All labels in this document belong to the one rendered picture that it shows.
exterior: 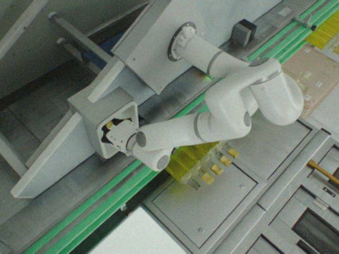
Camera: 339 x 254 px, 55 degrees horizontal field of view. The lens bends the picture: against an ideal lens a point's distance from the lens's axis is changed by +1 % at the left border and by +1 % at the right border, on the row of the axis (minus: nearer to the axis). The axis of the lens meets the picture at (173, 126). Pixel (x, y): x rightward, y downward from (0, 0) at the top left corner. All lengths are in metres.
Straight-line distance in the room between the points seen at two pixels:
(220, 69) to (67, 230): 0.78
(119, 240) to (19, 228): 0.37
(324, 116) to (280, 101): 5.34
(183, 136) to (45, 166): 0.56
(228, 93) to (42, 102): 1.27
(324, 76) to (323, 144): 3.84
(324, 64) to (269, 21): 4.00
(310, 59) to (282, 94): 5.00
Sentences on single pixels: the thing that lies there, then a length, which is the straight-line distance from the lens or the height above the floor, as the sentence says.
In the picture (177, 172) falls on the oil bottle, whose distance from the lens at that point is 1.33.
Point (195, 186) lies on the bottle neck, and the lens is 1.33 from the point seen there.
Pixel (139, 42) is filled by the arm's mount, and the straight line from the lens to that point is 1.03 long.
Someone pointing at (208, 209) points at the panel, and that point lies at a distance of 1.45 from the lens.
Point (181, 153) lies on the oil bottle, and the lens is 1.37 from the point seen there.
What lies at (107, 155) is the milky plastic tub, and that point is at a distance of 1.26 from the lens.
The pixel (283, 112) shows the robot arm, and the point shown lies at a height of 1.29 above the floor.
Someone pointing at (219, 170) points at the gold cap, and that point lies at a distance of 1.37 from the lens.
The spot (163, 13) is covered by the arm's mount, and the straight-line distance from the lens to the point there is 1.05.
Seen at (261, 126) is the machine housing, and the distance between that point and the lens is 1.77.
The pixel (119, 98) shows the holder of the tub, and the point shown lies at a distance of 1.15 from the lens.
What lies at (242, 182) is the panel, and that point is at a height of 1.23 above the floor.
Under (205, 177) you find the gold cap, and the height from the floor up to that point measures 1.13.
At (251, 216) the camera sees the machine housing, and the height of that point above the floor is 1.36.
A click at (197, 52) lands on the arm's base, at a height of 0.90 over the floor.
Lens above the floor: 1.41
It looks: 22 degrees down
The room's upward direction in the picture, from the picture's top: 129 degrees clockwise
